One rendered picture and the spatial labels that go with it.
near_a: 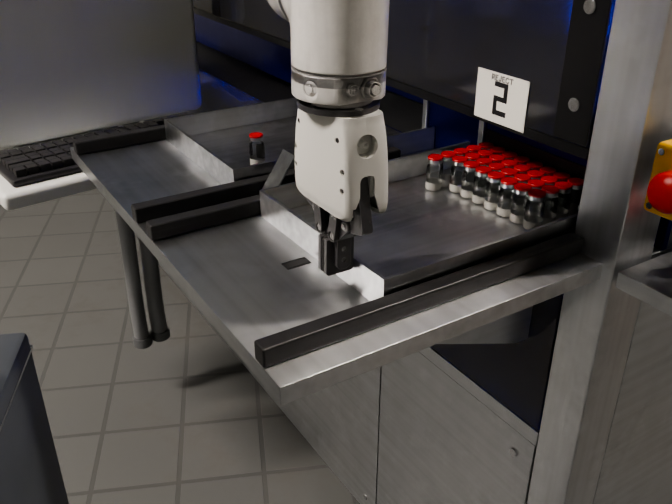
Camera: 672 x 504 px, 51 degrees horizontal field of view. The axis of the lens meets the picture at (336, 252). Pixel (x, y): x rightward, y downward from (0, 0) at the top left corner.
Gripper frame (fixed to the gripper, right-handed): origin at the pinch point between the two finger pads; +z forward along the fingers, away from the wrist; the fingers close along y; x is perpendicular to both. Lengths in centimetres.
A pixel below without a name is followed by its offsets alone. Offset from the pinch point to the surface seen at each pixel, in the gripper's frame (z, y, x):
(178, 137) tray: 2.1, 48.0, -1.6
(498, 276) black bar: 3.1, -8.2, -14.7
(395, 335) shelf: 4.3, -10.0, -0.3
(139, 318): 65, 99, -5
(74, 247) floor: 92, 204, -11
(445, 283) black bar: 2.1, -7.7, -7.9
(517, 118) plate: -8.6, 3.8, -27.3
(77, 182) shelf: 13, 65, 11
